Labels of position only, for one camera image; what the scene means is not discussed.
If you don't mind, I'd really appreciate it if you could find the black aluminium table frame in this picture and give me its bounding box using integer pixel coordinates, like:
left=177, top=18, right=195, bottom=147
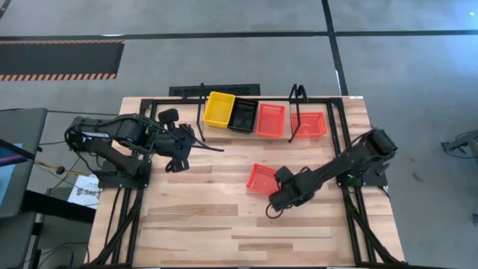
left=87, top=96, right=408, bottom=268

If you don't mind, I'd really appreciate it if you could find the printed white paper sheet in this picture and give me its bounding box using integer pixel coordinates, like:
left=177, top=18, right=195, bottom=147
left=66, top=174, right=101, bottom=209

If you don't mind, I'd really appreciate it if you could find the black hazard-striped floor mat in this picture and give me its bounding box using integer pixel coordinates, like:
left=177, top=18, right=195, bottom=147
left=0, top=40, right=125, bottom=82

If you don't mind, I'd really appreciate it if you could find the yellow plastic basket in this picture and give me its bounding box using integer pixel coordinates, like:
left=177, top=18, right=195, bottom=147
left=202, top=91, right=237, bottom=129

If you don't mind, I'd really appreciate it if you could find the black curved bar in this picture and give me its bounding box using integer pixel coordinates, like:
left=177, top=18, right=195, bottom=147
left=0, top=137, right=38, bottom=161

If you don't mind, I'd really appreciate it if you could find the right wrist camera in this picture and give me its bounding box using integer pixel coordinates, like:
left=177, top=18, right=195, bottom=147
left=275, top=166, right=294, bottom=184

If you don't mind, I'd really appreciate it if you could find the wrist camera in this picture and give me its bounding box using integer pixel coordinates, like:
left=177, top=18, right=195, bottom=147
left=275, top=166, right=294, bottom=184
left=158, top=108, right=179, bottom=124

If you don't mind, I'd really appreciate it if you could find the light blue panel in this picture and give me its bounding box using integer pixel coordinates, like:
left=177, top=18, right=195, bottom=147
left=0, top=143, right=24, bottom=208

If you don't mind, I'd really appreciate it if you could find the black boom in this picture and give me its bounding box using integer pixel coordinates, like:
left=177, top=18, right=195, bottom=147
left=21, top=189, right=97, bottom=224

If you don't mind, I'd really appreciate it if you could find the grey stand base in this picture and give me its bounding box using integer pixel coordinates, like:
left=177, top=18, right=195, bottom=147
left=441, top=129, right=478, bottom=160

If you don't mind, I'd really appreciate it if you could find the black looped cable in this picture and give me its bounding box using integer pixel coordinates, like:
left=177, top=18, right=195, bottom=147
left=264, top=202, right=285, bottom=220

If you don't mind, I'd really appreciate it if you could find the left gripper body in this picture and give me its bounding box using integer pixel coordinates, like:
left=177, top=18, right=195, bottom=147
left=156, top=125, right=196, bottom=174

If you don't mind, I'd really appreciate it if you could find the red-orange plastic basket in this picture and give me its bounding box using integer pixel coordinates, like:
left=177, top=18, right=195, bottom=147
left=290, top=111, right=329, bottom=138
left=255, top=102, right=287, bottom=139
left=245, top=163, right=282, bottom=197

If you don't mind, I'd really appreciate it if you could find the grey cabinet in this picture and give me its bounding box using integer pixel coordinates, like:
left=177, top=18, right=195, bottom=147
left=0, top=108, right=49, bottom=220

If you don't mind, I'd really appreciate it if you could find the black plastic basket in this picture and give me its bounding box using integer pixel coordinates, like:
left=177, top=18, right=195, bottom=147
left=227, top=96, right=260, bottom=134

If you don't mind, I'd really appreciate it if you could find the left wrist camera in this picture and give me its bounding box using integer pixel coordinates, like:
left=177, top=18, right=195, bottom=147
left=158, top=108, right=179, bottom=124

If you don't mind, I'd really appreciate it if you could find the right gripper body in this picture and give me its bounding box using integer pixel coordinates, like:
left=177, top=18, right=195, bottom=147
left=269, top=173, right=318, bottom=212

